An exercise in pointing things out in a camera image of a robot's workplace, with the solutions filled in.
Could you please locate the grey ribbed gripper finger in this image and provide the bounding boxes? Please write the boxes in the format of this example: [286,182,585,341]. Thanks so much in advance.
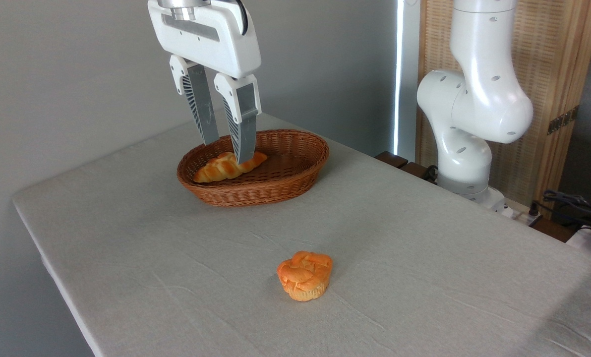
[170,54,221,146]
[213,73,263,165]

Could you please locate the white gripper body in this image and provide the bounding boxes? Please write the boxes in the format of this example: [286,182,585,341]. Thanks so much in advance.
[147,0,262,79]

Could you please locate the round muffin-shaped bread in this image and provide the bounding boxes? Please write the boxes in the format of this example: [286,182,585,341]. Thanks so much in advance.
[277,250,334,302]

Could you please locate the long braided bread loaf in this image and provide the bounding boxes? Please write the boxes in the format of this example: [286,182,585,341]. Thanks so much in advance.
[193,151,268,184]

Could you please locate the brown woven wicker basket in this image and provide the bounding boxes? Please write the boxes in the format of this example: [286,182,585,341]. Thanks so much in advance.
[177,129,330,207]

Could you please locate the dark wooden table edge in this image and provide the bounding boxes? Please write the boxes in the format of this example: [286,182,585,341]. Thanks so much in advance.
[374,151,441,185]

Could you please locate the grey tablecloth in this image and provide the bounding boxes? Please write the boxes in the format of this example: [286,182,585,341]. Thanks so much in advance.
[11,112,591,357]

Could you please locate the metal screen hinge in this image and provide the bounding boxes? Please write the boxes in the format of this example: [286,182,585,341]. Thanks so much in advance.
[547,105,580,135]

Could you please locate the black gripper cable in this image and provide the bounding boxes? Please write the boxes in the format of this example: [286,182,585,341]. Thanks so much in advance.
[235,0,249,36]

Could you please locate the bundle of black cables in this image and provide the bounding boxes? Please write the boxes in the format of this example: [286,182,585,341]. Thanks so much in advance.
[528,189,591,234]

